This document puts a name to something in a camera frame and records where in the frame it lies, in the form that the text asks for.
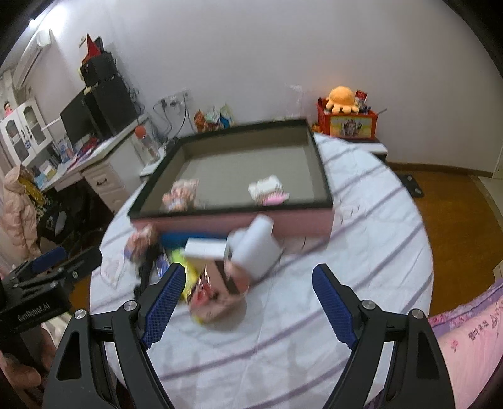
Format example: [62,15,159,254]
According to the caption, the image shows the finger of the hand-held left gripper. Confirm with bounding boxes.
[37,247,103,289]
[10,246,68,282]

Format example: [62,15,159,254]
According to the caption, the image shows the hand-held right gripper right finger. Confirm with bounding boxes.
[312,263,456,409]

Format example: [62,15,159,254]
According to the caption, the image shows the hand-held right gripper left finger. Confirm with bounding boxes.
[41,263,187,409]

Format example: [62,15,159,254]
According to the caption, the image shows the black plastic clip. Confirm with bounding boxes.
[134,244,162,303]

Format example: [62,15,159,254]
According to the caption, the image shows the rose gold canister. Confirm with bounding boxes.
[188,260,250,325]

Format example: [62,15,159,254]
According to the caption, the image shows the pink donut block toy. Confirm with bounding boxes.
[125,225,160,262]

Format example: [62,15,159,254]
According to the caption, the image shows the blue rectangular case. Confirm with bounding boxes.
[160,233,229,249]

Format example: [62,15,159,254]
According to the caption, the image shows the white charger plug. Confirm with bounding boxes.
[184,237,232,261]

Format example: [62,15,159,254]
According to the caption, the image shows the pink box with dark rim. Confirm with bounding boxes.
[128,118,334,240]

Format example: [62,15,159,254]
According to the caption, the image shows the white cylinder bottle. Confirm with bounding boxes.
[230,214,284,284]

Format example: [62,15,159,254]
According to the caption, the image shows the person's left hand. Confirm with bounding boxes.
[0,350,42,394]

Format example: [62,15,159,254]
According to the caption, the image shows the pink padded jacket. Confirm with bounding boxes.
[0,165,42,260]

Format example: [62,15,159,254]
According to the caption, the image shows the white purple striped sheet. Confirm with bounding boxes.
[90,132,434,409]

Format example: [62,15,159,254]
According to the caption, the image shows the yellow black patterned cloth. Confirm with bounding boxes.
[18,173,53,205]

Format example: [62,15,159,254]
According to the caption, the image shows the white desk with drawers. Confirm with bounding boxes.
[33,114,150,217]

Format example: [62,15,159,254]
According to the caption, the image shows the blue white carton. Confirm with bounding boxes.
[57,137,73,164]

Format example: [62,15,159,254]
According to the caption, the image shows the pink pig figurine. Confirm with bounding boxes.
[162,179,201,213]

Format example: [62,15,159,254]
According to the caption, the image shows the clear bottle with orange lid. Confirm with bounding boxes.
[134,126,160,162]

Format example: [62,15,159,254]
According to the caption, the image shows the white glass door cabinet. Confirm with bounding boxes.
[0,96,53,168]

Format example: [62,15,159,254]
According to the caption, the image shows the white pink block toy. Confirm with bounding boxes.
[248,176,290,206]

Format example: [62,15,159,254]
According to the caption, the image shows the black computer monitor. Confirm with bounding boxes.
[60,88,97,146]

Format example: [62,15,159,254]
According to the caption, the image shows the pink floral blanket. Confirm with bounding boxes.
[428,281,503,409]

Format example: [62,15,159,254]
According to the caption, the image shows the black floor stand base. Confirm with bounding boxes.
[395,171,425,197]

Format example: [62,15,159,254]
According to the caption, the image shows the black computer tower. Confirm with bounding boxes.
[83,75,138,138]

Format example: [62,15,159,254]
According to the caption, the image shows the low grey white bench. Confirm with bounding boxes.
[363,137,390,162]

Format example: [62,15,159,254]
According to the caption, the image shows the red toy bin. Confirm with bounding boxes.
[316,98,379,141]

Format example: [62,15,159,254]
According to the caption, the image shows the black speaker box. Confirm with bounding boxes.
[80,53,119,87]

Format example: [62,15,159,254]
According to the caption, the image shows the white air conditioner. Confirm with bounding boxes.
[12,31,53,91]

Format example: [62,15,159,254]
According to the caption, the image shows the orange octopus plush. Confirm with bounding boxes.
[325,86,360,115]

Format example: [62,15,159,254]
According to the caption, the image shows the red paper item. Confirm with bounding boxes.
[82,35,105,64]

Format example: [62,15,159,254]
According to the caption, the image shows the clear plastic bag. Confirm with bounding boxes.
[289,83,311,119]

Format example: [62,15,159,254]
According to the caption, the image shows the black power cables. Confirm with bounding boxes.
[152,98,189,144]

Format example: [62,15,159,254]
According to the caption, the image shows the white wall power outlet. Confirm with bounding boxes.
[159,90,192,109]

